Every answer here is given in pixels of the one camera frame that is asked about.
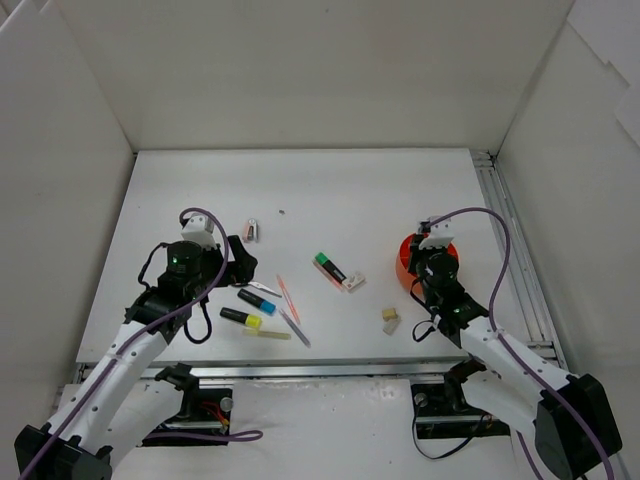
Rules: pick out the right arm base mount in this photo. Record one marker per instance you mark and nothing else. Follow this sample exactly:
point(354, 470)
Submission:
point(441, 412)

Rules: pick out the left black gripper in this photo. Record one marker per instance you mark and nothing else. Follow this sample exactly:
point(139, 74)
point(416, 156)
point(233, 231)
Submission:
point(235, 267)

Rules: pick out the aluminium rail front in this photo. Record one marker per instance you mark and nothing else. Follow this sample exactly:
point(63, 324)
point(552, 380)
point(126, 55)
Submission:
point(331, 369)

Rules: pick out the pale yellow pen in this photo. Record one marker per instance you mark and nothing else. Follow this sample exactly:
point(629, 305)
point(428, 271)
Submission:
point(267, 334)

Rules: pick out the green black highlighter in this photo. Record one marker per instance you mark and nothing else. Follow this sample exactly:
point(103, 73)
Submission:
point(329, 267)

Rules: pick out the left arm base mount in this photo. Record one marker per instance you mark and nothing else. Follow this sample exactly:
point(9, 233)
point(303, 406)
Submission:
point(204, 415)

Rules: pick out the yellow black highlighter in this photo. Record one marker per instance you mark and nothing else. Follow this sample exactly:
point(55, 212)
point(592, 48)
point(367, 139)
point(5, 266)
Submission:
point(242, 318)

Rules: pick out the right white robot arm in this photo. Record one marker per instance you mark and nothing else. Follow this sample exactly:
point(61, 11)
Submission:
point(452, 308)

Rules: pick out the white eraser block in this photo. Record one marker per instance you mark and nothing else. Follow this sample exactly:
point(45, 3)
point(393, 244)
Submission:
point(391, 325)

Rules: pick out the white pink eraser box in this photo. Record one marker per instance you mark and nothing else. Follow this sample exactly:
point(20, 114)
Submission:
point(353, 281)

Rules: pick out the orange pen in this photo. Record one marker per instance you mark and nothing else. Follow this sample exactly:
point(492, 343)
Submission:
point(288, 299)

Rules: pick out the purple pen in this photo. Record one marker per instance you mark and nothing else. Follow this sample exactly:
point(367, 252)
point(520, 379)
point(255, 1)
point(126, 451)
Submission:
point(295, 328)

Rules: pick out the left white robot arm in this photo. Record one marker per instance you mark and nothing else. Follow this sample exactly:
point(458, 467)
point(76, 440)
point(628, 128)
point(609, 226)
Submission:
point(110, 415)

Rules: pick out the pink white stapler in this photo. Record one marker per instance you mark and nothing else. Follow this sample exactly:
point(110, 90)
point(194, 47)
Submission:
point(251, 231)

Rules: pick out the yellow eraser block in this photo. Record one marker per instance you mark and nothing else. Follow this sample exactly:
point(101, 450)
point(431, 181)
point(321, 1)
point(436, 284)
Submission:
point(389, 314)

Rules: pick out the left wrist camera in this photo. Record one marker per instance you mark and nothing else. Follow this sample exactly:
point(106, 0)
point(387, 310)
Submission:
point(198, 228)

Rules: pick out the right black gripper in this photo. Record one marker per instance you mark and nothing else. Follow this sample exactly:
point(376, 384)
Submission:
point(417, 251)

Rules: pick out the orange round divided container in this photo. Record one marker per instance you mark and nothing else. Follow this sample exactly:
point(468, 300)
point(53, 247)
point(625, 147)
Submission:
point(404, 277)

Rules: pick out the blue black highlighter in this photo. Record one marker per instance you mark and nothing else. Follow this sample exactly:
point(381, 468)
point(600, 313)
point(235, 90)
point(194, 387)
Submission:
point(256, 301)

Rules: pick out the aluminium rail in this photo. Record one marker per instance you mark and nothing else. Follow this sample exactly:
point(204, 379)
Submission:
point(505, 225)
point(331, 369)

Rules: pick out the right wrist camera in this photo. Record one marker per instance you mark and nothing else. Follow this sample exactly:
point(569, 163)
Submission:
point(440, 232)

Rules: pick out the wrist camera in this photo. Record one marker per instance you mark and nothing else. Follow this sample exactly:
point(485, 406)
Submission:
point(440, 232)
point(198, 228)

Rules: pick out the small scissors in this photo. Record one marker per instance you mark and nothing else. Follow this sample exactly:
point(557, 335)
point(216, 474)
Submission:
point(263, 288)

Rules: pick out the aluminium rail right side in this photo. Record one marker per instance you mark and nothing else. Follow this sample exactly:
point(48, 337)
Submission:
point(505, 225)

